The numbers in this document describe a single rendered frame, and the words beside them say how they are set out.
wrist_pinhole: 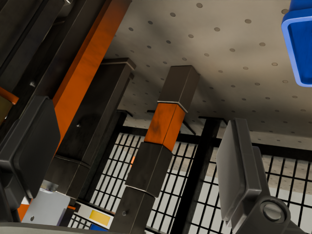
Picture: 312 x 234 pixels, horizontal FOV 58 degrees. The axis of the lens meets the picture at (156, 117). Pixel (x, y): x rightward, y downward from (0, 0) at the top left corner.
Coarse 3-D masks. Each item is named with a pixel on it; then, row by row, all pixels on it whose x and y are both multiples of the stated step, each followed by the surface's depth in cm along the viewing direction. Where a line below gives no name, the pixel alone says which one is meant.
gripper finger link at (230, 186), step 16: (240, 128) 12; (224, 144) 14; (240, 144) 12; (224, 160) 13; (240, 160) 11; (256, 160) 12; (224, 176) 13; (240, 176) 11; (256, 176) 11; (224, 192) 13; (240, 192) 11; (256, 192) 10; (224, 208) 12; (240, 208) 11; (240, 224) 11; (288, 224) 10
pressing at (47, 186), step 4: (44, 180) 40; (44, 184) 40; (48, 184) 40; (52, 184) 41; (56, 184) 42; (40, 188) 39; (44, 188) 40; (48, 188) 40; (52, 188) 41; (56, 188) 42; (48, 192) 41; (52, 192) 42
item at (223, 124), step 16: (128, 112) 91; (112, 128) 90; (208, 128) 71; (112, 144) 90; (208, 144) 69; (96, 160) 87; (208, 160) 70; (96, 176) 85; (192, 176) 67; (80, 192) 84; (192, 192) 65; (192, 208) 65; (176, 224) 64
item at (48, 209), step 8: (40, 192) 56; (32, 200) 56; (40, 200) 55; (48, 200) 53; (56, 200) 52; (64, 200) 51; (32, 208) 55; (40, 208) 53; (48, 208) 52; (56, 208) 51; (64, 208) 50; (24, 216) 55; (40, 216) 52; (48, 216) 51; (56, 216) 50; (48, 224) 50; (56, 224) 49
